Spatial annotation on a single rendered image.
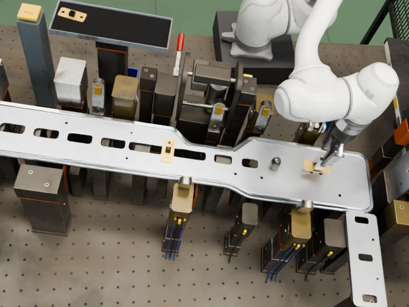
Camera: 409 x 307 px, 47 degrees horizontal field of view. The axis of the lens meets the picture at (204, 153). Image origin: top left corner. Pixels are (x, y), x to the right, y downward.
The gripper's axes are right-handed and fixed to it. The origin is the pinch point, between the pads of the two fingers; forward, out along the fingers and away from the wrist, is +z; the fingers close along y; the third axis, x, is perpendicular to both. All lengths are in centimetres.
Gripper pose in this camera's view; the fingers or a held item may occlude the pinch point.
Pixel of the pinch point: (321, 160)
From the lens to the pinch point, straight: 150.5
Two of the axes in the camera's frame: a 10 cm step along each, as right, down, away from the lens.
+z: -1.5, 5.1, 8.5
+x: 9.9, 1.5, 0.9
